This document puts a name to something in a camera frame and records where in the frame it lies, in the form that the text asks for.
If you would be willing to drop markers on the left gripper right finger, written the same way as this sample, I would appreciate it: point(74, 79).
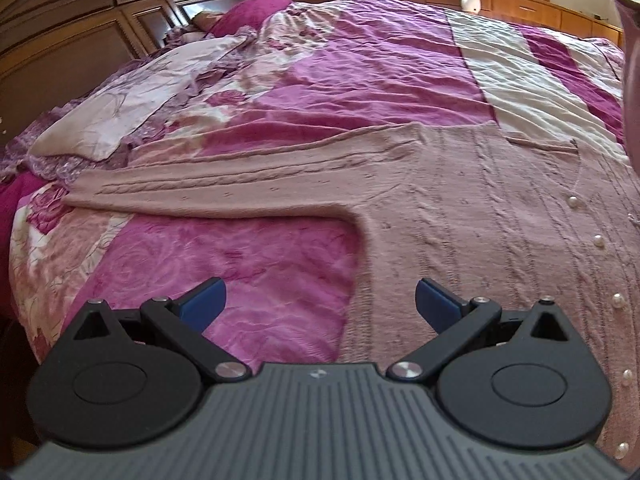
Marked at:
point(519, 379)

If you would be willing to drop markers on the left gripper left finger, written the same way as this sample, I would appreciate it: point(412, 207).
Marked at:
point(122, 377)

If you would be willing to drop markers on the pink knit cardigan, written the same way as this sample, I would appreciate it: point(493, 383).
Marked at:
point(386, 140)

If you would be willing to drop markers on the lilac ruffled pillow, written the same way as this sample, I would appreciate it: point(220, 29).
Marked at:
point(129, 108)

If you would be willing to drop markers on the dark wooden headboard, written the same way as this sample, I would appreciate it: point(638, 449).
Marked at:
point(54, 51)

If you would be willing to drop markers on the magenta floral bed quilt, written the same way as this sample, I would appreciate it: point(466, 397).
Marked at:
point(61, 255)

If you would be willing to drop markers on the magenta pillow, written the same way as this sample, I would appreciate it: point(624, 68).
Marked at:
point(248, 13)

